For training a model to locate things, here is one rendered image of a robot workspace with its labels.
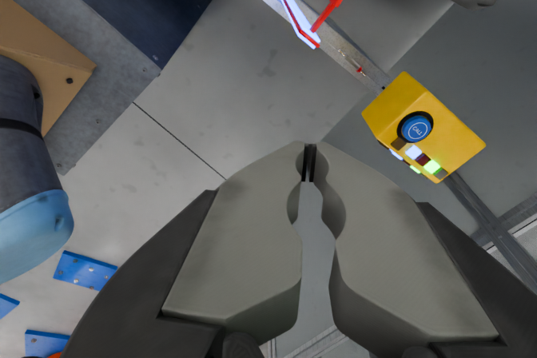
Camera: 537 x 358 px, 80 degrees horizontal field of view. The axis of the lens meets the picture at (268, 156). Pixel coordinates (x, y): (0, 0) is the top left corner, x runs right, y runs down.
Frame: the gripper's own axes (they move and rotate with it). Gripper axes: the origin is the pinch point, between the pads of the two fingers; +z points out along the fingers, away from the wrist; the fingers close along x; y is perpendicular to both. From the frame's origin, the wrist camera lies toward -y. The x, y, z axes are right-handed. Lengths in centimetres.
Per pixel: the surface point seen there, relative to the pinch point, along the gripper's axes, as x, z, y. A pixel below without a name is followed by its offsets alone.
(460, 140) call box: 26.7, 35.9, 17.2
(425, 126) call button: 19.8, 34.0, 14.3
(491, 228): 49, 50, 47
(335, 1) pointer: 2.8, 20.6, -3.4
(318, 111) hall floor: 15, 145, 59
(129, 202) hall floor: -93, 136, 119
